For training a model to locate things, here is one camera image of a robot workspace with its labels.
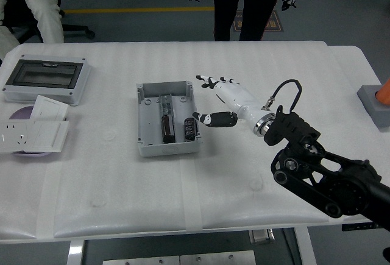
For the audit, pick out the black table control panel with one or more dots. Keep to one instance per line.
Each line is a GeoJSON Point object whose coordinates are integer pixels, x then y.
{"type": "Point", "coordinates": [356, 227]}

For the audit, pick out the metal mounting rail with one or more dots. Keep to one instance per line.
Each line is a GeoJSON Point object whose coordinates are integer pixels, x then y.
{"type": "Point", "coordinates": [166, 105]}

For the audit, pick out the grey metal bracket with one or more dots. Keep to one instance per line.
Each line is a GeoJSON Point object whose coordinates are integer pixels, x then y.
{"type": "Point", "coordinates": [261, 236]}

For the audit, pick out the black office chair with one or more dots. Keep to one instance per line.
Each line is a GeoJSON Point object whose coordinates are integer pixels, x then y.
{"type": "Point", "coordinates": [18, 18]}

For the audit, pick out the grey metal plate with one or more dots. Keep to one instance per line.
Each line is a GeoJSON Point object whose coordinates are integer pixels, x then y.
{"type": "Point", "coordinates": [140, 260]}
{"type": "Point", "coordinates": [217, 258]}

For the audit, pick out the white foam mat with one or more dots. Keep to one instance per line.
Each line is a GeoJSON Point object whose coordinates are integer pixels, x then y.
{"type": "Point", "coordinates": [122, 185]}

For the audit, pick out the dark brown cylindrical battery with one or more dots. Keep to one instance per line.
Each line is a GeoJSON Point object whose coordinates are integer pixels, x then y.
{"type": "Point", "coordinates": [168, 129]}
{"type": "Point", "coordinates": [190, 129]}

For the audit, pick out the open grey plastic box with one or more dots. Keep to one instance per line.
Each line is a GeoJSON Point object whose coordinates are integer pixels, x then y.
{"type": "Point", "coordinates": [149, 125]}

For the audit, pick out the purple round plate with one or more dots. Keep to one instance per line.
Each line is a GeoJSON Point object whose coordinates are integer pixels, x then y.
{"type": "Point", "coordinates": [21, 113]}

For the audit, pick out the white wall socket panel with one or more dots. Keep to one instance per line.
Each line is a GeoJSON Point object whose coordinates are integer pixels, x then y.
{"type": "Point", "coordinates": [12, 137]}

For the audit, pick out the white table leg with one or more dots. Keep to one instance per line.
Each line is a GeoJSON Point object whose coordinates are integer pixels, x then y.
{"type": "Point", "coordinates": [306, 246]}
{"type": "Point", "coordinates": [76, 252]}

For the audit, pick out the grey enclosure with dark window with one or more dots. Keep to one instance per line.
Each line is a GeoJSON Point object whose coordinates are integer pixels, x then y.
{"type": "Point", "coordinates": [80, 76]}

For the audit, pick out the person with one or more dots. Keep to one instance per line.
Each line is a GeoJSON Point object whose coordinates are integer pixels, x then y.
{"type": "Point", "coordinates": [45, 18]}
{"type": "Point", "coordinates": [228, 3]}

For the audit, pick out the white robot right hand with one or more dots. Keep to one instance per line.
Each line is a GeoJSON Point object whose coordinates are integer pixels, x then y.
{"type": "Point", "coordinates": [237, 96]}

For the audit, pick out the white switch panel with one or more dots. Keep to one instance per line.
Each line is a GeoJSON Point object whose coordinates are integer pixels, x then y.
{"type": "Point", "coordinates": [45, 135]}
{"type": "Point", "coordinates": [48, 108]}

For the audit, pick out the grey block base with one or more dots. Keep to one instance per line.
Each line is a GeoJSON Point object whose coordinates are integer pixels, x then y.
{"type": "Point", "coordinates": [371, 109]}

